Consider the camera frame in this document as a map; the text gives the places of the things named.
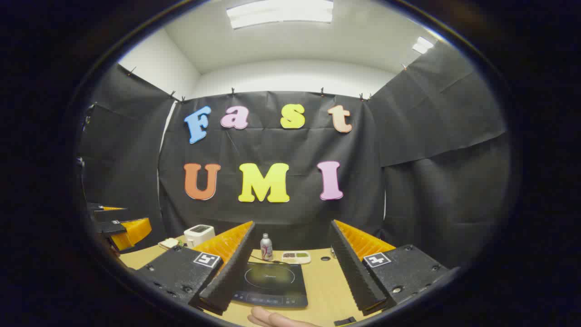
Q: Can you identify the small ceiling light panel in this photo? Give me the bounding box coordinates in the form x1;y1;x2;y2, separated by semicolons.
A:
412;36;435;55

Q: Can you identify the white divided bean tray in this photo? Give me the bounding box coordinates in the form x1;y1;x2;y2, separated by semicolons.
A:
281;251;311;265

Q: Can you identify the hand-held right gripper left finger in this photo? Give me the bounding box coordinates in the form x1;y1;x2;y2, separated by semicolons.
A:
135;221;256;316

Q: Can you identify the black induction cooktop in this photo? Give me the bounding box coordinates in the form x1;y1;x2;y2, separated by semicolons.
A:
231;261;309;309

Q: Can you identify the large ceiling light panel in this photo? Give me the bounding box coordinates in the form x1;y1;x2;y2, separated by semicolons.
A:
226;0;335;30

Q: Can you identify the black power cable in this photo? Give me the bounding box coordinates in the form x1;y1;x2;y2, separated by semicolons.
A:
249;254;285;265

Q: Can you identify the white toaster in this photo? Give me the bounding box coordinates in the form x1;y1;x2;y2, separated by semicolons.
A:
184;224;216;248

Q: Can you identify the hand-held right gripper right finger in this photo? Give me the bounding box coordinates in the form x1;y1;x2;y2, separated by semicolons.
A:
329;220;451;316

